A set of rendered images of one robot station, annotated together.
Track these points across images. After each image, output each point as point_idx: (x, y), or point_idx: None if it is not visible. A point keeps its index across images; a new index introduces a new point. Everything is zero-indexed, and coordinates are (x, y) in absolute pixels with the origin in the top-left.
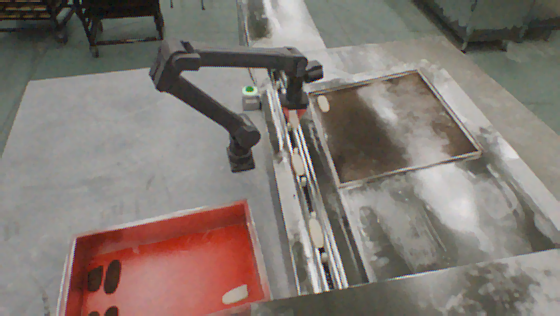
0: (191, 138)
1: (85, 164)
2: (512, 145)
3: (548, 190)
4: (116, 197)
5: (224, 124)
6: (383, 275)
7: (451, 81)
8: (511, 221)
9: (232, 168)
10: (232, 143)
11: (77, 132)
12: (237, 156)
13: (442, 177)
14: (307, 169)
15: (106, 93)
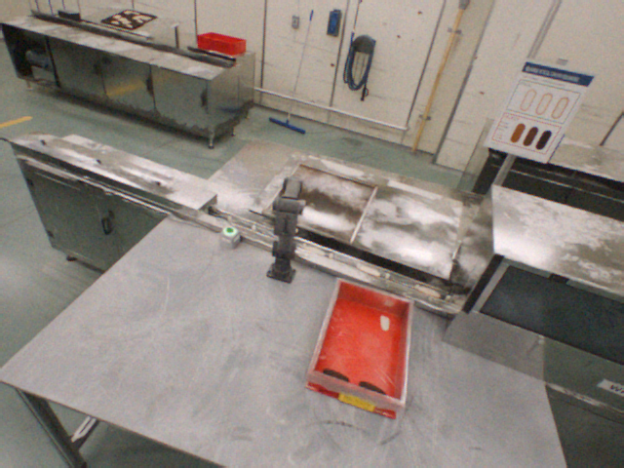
0: (235, 288)
1: (203, 362)
2: None
3: None
4: (261, 353)
5: (290, 248)
6: (413, 260)
7: (321, 160)
8: (418, 207)
9: (290, 280)
10: (282, 263)
11: (149, 355)
12: (288, 270)
13: (378, 208)
14: (321, 250)
15: (108, 316)
